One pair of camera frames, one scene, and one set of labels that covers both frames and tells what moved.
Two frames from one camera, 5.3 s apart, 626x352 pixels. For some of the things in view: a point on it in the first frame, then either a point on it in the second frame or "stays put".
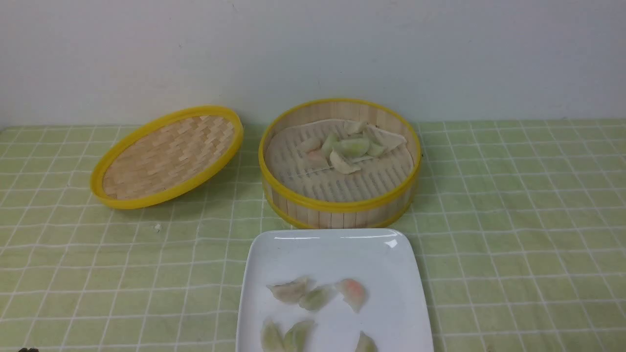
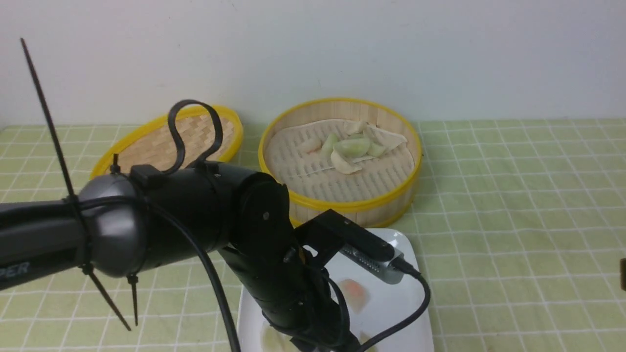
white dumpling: [342, 165] stays put
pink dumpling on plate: [354, 293] stays put
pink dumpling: [316, 158] -> [311, 145]
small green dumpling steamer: [375, 148] stays put
